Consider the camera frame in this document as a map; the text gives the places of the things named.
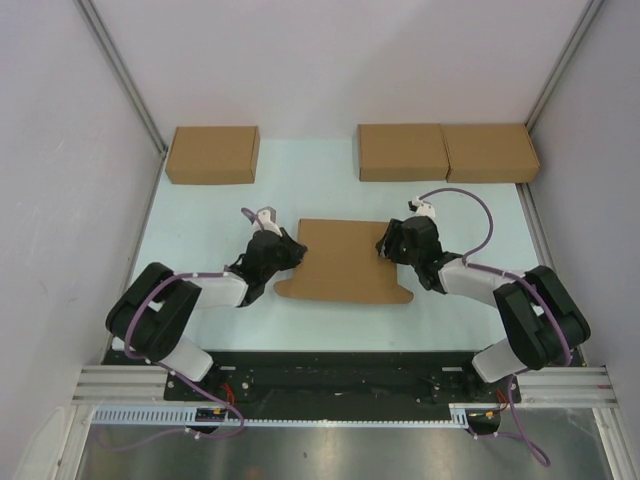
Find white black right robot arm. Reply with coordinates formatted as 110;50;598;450
376;215;591;401

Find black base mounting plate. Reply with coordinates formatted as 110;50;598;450
102;349;584;416

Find white slotted cable duct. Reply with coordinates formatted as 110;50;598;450
93;405;499;428

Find aluminium corner post left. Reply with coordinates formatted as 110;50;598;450
73;0;168;155

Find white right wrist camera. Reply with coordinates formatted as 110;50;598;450
408;197;436;220

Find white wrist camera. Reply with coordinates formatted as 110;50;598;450
408;197;436;220
252;206;282;236

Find aluminium corner post right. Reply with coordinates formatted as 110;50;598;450
525;0;608;134

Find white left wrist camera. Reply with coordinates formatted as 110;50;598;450
252;206;282;236

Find aluminium corner post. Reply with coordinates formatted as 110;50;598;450
525;0;608;134
73;0;168;155

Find cardboard box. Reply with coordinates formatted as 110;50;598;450
274;219;414;305
357;123;449;182
442;123;540;184
165;126;260;185

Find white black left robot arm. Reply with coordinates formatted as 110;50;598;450
105;228;308;400

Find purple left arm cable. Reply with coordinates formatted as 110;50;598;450
94;207;271;451

